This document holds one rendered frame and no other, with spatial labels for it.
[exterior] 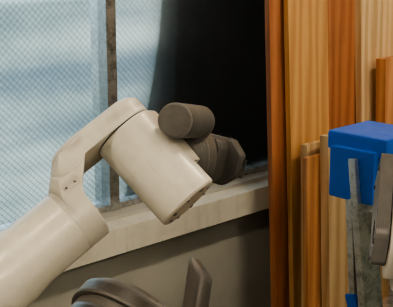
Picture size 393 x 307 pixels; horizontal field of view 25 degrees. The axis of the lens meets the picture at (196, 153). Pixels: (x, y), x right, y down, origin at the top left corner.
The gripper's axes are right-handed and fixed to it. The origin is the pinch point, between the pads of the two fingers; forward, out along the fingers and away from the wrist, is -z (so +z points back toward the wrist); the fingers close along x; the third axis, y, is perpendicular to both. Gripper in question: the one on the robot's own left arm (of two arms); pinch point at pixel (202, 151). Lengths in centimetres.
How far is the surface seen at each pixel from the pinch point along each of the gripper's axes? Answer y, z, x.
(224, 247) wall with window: -39, -156, -22
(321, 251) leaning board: -31, -150, 7
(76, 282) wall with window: -51, -109, -50
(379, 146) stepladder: 4, -89, 17
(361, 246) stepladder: -19, -92, 19
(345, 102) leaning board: 12, -175, 1
